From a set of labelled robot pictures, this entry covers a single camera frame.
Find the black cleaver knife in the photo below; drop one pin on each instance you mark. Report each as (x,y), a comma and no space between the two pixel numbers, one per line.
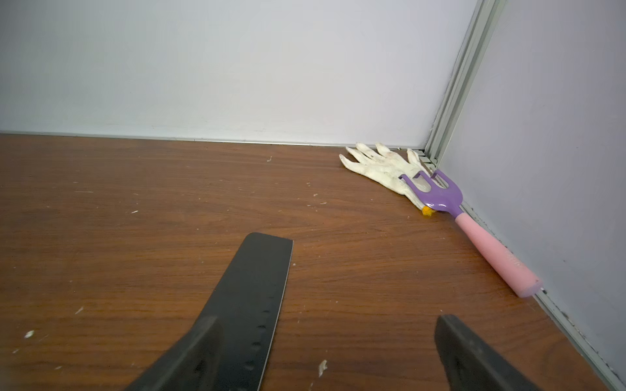
(246,303)

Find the white work glove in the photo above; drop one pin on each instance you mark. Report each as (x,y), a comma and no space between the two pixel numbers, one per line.
(386,168)

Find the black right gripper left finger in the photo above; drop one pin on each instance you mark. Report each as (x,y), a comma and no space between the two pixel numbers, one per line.
(190,364)

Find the purple pink garden rake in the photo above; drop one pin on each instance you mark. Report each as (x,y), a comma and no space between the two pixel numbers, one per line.
(440,193)

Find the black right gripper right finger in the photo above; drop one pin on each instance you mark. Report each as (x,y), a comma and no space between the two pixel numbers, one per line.
(470,363)

